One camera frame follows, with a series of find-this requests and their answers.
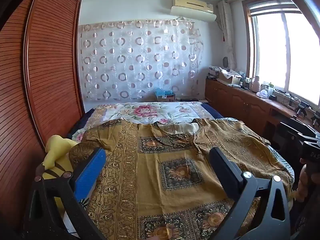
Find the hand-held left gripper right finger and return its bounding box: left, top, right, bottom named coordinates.
left=209, top=146, right=292, bottom=240

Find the palm leaf bed sheet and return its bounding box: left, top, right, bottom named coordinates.
left=62, top=144, right=295, bottom=233

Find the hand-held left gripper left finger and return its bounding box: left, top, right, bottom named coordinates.
left=25, top=147, right=108, bottom=240

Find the wooden framed window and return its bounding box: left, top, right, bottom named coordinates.
left=241, top=0, right=320, bottom=110

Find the open dotted cardboard box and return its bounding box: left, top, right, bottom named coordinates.
left=219, top=69, right=242, bottom=85

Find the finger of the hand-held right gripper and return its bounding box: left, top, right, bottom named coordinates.
left=297, top=133, right=320, bottom=147
left=280, top=122, right=320, bottom=140

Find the yellow plush toy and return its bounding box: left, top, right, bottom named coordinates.
left=41, top=135, right=87, bottom=210

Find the cardboard box with red label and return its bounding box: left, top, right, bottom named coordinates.
left=154, top=94, right=176, bottom=102

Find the circle patterned sheer curtain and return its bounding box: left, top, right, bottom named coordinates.
left=78, top=19, right=204, bottom=101

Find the person's dark clothing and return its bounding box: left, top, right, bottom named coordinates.
left=290, top=197, right=320, bottom=240

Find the patterned fabric stack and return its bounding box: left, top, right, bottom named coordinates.
left=209, top=66, right=222, bottom=79

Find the golden patterned shirt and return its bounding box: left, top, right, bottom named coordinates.
left=69, top=117, right=294, bottom=240

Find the long wooden cabinet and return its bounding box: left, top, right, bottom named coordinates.
left=205, top=77, right=320, bottom=145

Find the person's right hand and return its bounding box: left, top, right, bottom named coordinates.
left=299, top=164, right=313, bottom=201

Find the patterned window curtain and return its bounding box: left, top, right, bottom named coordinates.
left=217, top=0, right=237, bottom=70

